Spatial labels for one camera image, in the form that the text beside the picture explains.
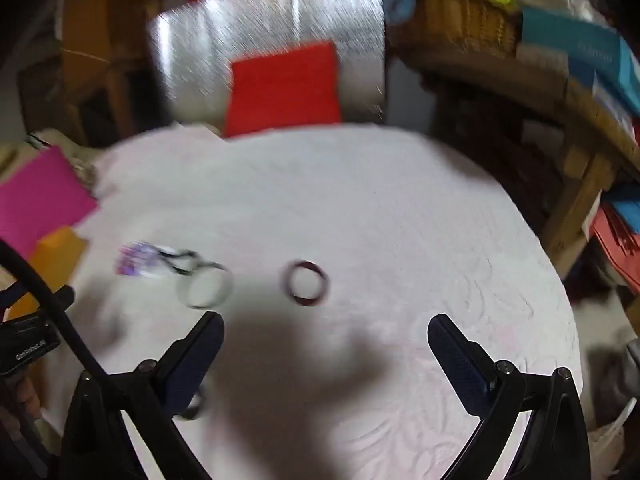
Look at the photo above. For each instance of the red cushion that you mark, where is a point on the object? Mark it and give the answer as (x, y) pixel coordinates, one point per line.
(285, 90)

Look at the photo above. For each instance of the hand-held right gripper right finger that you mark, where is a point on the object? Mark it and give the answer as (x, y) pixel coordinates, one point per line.
(457, 360)

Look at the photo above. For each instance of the wooden shelf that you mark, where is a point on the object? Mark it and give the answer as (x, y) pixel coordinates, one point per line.
(590, 115)

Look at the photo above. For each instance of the wooden chair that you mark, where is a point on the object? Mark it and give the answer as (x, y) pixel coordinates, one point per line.
(75, 60)

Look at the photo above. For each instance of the wicker basket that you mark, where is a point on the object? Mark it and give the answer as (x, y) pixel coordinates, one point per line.
(450, 15)

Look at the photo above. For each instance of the teal box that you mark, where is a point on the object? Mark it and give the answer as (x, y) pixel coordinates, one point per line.
(575, 40)

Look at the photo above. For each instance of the red cloth pile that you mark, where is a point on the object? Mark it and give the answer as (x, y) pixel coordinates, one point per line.
(620, 250)

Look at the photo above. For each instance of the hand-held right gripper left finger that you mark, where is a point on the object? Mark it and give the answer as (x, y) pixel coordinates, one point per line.
(192, 365)

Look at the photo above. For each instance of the person's left hand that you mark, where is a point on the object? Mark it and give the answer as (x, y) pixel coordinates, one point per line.
(29, 400)

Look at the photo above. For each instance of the dark red bangle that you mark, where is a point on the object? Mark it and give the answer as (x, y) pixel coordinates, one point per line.
(320, 294)

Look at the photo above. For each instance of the white textured blanket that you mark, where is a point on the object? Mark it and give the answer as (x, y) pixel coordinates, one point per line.
(375, 210)

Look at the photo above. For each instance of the pink cushion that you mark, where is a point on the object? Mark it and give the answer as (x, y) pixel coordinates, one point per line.
(40, 200)

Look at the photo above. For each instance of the silver foil sheet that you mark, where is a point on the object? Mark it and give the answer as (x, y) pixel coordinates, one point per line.
(190, 60)

